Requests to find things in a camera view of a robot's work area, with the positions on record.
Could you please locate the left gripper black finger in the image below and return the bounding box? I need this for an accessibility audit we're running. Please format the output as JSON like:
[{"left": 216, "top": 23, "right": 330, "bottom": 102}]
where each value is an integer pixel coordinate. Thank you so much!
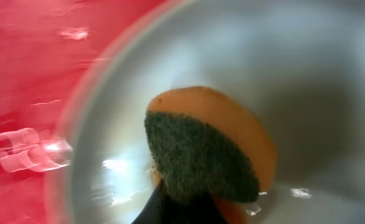
[{"left": 132, "top": 180, "right": 227, "bottom": 224}]

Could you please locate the green orange sponge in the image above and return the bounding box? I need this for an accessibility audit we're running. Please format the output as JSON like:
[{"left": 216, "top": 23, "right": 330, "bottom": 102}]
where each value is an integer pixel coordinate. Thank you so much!
[{"left": 144, "top": 86, "right": 277, "bottom": 223}]

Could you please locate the light blue plate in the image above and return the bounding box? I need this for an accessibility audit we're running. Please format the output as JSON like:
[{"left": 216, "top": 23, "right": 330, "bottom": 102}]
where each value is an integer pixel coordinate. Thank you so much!
[{"left": 57, "top": 1, "right": 365, "bottom": 223}]

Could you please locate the red plastic tray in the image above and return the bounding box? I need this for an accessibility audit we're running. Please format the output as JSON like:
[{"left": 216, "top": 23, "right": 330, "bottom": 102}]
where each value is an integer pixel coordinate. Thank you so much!
[{"left": 0, "top": 0, "right": 160, "bottom": 223}]

